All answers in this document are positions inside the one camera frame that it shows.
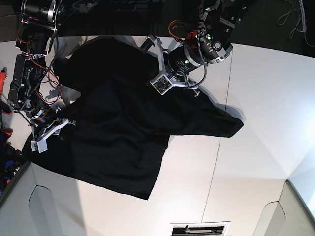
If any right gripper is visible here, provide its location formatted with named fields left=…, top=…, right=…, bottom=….
left=26, top=103, right=77, bottom=141

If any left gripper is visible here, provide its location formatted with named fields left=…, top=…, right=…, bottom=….
left=140, top=35, right=206, bottom=96

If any black printed t-shirt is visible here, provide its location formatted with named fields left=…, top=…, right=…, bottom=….
left=22, top=38, right=243, bottom=200

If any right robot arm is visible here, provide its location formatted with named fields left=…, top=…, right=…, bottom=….
left=8, top=0, right=69, bottom=145

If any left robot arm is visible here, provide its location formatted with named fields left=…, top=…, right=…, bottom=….
left=140, top=0, right=246, bottom=95

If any orange black tool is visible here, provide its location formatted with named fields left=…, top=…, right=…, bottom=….
left=0, top=66, right=13, bottom=136

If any grey bin with clothes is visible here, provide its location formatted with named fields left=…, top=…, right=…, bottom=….
left=0, top=141, right=30, bottom=206

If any white label card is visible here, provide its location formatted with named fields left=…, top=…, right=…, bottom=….
left=170, top=221, right=231, bottom=236

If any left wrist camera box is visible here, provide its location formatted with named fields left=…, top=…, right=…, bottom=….
left=150, top=72, right=173, bottom=95

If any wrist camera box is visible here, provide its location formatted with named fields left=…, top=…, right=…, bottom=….
left=31, top=139, right=48, bottom=153
left=150, top=72, right=173, bottom=95

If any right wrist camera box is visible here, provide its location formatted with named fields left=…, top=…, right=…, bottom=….
left=31, top=139, right=48, bottom=153

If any white cable bundle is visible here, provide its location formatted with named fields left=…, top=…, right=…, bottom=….
left=278, top=0, right=315, bottom=47

